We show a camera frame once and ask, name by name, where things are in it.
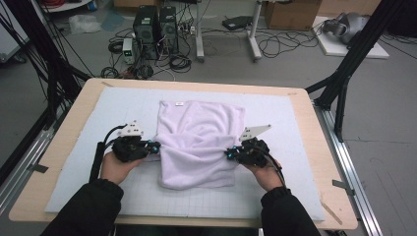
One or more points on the white grid foam mat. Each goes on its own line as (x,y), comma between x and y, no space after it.
(262,108)

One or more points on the brown cardboard box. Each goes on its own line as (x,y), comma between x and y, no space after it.
(291,14)

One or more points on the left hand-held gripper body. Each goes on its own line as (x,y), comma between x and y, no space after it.
(129,149)

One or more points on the black computer tower round fan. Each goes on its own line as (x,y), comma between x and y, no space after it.
(168,29)

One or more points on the black flat device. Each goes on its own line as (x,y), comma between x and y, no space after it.
(237,23)

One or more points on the white desk leg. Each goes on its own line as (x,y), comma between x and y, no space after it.
(254,36)
(199,32)

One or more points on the clear plastic bag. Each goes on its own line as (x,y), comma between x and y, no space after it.
(83,23)

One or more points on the person's left hand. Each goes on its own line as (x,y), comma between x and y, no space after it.
(114,170)

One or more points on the lilac towel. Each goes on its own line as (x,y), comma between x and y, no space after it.
(196,131)

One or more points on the black tape strip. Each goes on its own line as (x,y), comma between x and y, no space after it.
(342,187)
(38,168)

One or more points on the person's right hand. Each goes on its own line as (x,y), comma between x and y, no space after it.
(268,177)

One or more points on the black metal stand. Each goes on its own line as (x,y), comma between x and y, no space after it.
(55,69)
(350,55)

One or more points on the white floor board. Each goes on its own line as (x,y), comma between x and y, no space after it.
(334,47)

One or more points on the white power supply unit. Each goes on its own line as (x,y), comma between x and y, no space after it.
(128,49)

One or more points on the aluminium rail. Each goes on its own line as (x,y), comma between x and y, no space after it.
(350,177)
(23,164)

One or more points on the large black computer tower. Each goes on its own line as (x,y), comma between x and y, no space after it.
(146,29)

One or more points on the grey headset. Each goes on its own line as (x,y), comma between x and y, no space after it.
(350,26)

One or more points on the thin wooden strip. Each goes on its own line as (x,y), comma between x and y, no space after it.
(331,211)

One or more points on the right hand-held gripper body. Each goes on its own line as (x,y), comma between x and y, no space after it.
(254,152)

